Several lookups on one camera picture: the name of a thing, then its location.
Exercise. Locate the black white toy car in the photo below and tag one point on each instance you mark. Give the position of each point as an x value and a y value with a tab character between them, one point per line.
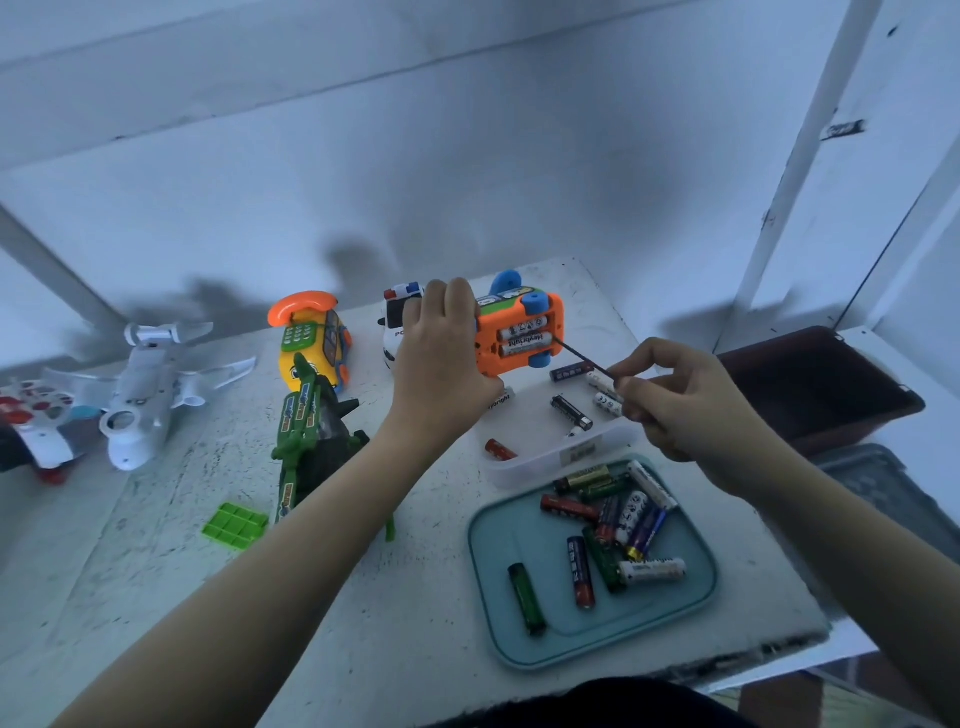
396	315

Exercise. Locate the clear plastic container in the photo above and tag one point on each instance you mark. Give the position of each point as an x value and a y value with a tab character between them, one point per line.
533	450

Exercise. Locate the dark green toy helicopter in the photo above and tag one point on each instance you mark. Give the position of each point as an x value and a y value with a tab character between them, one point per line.
308	420

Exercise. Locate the black red battery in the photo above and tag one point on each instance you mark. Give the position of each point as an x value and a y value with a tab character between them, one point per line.
572	369

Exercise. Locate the person's right hand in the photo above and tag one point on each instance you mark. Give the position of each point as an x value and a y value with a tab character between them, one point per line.
690	413

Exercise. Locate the green orange toy car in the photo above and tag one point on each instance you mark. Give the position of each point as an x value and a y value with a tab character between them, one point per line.
518	333

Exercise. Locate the person's left forearm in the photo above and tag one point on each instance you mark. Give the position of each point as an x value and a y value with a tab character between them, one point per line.
255	600

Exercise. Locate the person's dark trousers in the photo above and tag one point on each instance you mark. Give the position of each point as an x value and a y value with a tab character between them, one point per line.
585	705

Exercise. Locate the dark brown storage box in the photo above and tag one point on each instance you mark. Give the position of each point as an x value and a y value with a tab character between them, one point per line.
825	390

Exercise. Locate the green battery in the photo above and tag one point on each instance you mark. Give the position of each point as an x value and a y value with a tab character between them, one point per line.
527	599

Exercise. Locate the red screwdriver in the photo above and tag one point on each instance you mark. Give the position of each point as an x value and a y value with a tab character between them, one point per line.
585	360

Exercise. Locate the person's left hand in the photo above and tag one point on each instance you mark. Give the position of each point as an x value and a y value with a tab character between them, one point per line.
438	375

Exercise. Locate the white toy airplane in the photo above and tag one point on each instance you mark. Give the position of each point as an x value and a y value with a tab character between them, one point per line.
143	398

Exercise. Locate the person's right forearm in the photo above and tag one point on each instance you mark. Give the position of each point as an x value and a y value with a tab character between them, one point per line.
855	578

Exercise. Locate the pile of batteries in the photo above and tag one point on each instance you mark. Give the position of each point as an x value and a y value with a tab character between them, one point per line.
615	518

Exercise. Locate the white grey battery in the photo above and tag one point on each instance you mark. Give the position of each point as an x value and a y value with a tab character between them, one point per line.
603	393

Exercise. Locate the grey storage box lid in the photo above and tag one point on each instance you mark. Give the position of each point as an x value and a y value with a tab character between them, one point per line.
900	503

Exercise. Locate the red white toy vehicle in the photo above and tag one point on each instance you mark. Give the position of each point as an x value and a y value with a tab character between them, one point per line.
33	428

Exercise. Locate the teal container lid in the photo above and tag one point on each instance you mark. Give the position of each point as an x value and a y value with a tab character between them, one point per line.
503	638

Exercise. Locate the green battery cover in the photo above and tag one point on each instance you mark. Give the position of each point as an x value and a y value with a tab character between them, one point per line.
236	525

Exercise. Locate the yellow orange toy car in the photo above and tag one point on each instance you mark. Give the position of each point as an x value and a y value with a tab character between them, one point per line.
308	338

